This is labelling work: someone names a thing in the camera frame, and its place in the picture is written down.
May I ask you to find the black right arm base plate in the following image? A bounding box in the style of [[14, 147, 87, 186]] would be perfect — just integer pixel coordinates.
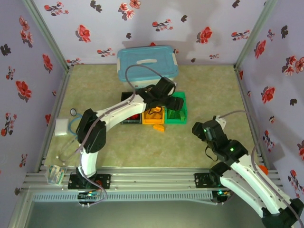
[[194, 172, 223, 190]]

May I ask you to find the yellow arch lego brick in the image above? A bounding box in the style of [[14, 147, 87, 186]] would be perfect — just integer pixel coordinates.
[[152, 123, 166, 133]]

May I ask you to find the grey right arm cable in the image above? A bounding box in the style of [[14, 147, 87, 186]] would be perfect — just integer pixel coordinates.
[[220, 110, 304, 228]]

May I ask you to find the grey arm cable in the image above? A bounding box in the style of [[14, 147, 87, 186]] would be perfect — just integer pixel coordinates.
[[77, 64, 166, 207], [220, 110, 304, 228]]

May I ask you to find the clear plastic piece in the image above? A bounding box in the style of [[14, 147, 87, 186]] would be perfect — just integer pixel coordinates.
[[56, 136, 80, 166]]

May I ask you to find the aluminium base beam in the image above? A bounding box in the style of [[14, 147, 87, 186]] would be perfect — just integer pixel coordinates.
[[22, 167, 285, 190]]

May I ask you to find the black plastic bin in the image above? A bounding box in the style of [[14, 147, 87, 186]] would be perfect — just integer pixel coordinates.
[[120, 92, 143, 125]]

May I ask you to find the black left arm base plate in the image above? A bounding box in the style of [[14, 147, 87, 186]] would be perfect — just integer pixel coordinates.
[[68, 172, 112, 190]]

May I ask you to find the yellow long lego brick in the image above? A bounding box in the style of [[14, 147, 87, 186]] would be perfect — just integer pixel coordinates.
[[144, 113, 164, 121]]

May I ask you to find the blue lidded storage box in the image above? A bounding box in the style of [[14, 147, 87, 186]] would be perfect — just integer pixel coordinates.
[[116, 45, 179, 92]]

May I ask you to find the clear plastic packet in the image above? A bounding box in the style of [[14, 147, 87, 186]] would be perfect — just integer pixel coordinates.
[[46, 164, 67, 186]]

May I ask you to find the white foam block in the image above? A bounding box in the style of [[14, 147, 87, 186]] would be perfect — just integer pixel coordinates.
[[55, 118, 69, 136]]

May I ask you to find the grey left arm cable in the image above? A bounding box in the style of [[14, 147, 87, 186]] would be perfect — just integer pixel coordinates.
[[77, 64, 166, 207]]

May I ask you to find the blue cable coil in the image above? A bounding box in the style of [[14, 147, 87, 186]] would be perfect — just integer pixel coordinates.
[[68, 114, 84, 136]]

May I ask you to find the grey aluminium frame post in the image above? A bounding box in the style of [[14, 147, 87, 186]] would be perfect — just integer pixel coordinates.
[[21, 0, 73, 71], [234, 0, 279, 69]]

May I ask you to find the yellow plastic bin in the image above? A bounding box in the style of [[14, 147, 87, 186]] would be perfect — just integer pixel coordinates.
[[142, 106, 166, 125]]

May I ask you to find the grey aluminium side rail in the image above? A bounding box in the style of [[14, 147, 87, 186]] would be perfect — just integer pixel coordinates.
[[234, 65, 271, 171], [35, 65, 75, 173]]

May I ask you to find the green plastic bin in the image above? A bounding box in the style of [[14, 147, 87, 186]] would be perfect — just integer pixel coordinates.
[[163, 92, 190, 125]]

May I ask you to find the grey slotted cable duct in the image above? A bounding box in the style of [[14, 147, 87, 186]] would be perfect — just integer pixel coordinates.
[[32, 190, 213, 203]]

